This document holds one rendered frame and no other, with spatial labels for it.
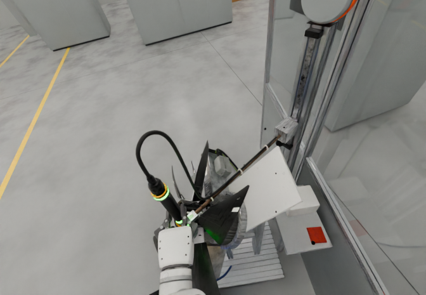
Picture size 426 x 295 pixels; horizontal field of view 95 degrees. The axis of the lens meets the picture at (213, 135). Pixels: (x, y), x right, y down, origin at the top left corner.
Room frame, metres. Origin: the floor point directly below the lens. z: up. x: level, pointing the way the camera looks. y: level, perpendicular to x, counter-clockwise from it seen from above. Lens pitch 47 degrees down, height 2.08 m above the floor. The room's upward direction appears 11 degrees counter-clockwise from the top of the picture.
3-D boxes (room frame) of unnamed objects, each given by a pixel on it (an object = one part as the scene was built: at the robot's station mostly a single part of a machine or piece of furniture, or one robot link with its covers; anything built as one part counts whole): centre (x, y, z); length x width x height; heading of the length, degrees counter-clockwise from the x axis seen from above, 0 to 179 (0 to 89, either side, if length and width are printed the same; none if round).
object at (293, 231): (0.36, -0.38, 0.84); 0.36 x 0.24 x 0.03; 178
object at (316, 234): (0.24, -0.44, 0.87); 0.08 x 0.08 x 0.02; 83
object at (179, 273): (0.10, 0.17, 1.46); 0.09 x 0.03 x 0.08; 88
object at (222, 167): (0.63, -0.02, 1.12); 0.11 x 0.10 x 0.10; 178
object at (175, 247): (0.16, 0.17, 1.46); 0.11 x 0.10 x 0.07; 178
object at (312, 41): (0.64, -0.40, 1.48); 0.05 x 0.03 x 0.62; 33
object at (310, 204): (0.44, -0.42, 0.91); 0.17 x 0.16 x 0.11; 88
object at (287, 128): (0.61, -0.36, 1.35); 0.10 x 0.07 x 0.08; 123
